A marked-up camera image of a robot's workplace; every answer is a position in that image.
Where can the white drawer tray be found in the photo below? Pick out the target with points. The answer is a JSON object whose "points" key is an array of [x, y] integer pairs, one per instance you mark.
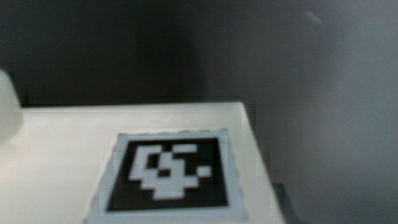
{"points": [[148, 164]]}

